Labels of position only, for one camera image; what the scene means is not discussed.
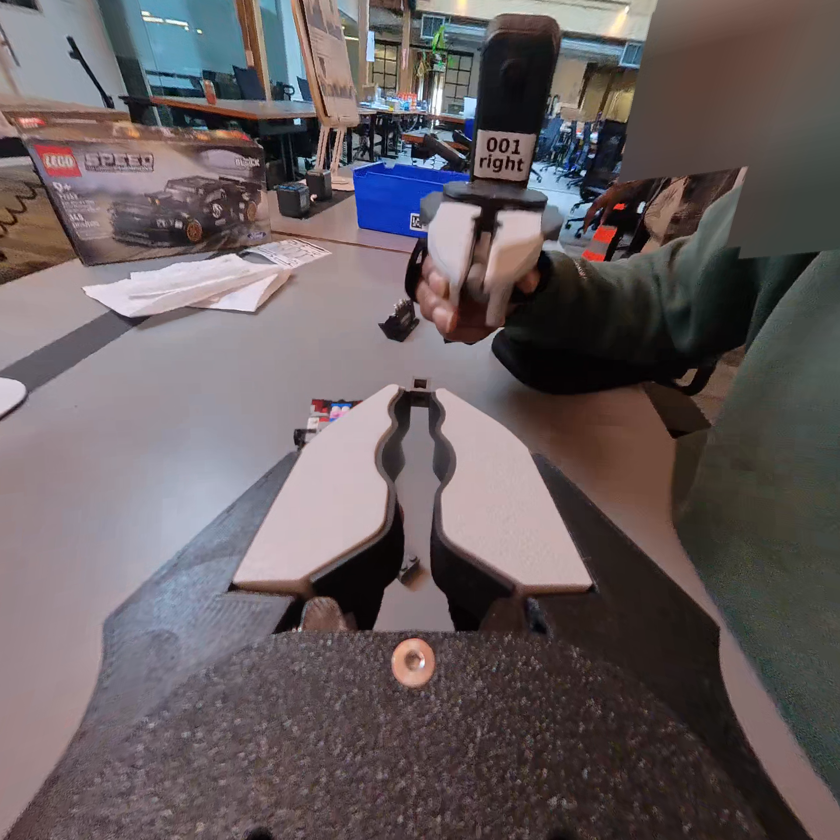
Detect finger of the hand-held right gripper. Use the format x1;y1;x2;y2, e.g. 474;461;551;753
483;208;546;329
427;204;484;305

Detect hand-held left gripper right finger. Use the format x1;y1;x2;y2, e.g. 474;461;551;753
428;388;595;620

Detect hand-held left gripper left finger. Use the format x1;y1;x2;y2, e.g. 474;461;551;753
233;384;413;618

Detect partly built lego car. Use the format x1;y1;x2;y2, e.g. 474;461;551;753
292;397;363;451

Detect person's right forearm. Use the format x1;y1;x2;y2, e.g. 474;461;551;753
493;184;821;395

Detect black lego assembly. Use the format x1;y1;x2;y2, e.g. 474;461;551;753
378;297;422;345

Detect lego set box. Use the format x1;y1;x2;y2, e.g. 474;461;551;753
17;122;274;267

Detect person's right hand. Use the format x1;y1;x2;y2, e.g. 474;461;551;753
415;256;544;347

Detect blue bin with white label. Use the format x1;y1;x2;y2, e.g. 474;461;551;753
352;161;471;240

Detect printed white sheet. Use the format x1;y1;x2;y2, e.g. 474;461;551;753
243;237;334;271

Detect poster on wooden easel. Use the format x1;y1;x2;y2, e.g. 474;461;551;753
289;0;363;128

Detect person's green sweatshirt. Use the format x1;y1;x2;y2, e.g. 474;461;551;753
676;250;840;802

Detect long wooden table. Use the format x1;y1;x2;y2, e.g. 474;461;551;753
122;92;322;135

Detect white paper bags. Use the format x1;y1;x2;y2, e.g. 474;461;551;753
82;252;294;320

